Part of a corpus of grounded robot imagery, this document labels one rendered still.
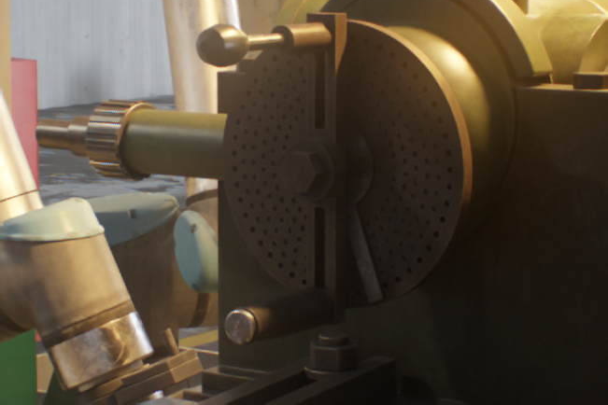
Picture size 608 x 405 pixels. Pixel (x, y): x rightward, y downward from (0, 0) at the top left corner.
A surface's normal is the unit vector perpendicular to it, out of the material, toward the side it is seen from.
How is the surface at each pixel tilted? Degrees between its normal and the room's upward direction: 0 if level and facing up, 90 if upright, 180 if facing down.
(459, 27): 90
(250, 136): 90
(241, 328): 90
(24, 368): 90
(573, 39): 42
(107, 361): 79
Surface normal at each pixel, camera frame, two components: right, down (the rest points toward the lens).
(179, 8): -0.56, -0.11
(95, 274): 0.58, -0.27
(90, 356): -0.11, 0.02
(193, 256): -0.91, 0.12
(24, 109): 0.60, 0.10
